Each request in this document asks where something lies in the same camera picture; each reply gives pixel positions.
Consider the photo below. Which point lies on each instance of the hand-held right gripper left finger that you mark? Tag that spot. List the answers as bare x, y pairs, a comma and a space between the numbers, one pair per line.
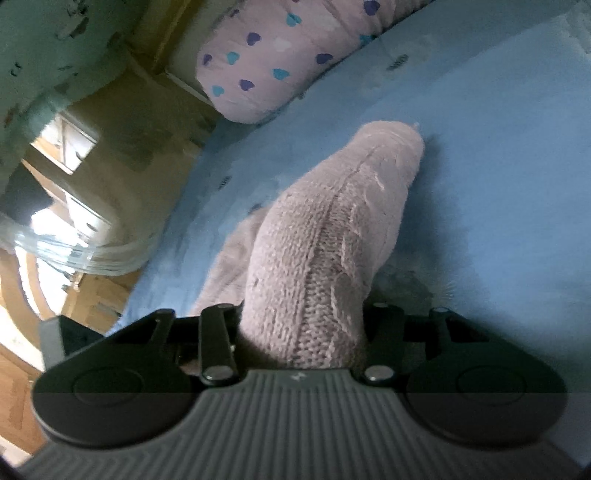
217, 341

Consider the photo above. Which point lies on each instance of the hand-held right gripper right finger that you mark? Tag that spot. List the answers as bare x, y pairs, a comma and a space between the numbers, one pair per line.
383, 341

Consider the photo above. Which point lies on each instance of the pink knitted sweater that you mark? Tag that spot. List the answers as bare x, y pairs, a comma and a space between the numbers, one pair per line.
332, 230

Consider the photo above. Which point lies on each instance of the blue floral bed cover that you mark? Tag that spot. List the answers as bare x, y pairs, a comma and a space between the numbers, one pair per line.
498, 175

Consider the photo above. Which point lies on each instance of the pink heart-print rolled quilt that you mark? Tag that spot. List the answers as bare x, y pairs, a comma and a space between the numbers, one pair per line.
286, 60

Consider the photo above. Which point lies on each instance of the wooden bed frame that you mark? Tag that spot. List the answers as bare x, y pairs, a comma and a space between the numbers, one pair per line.
99, 295

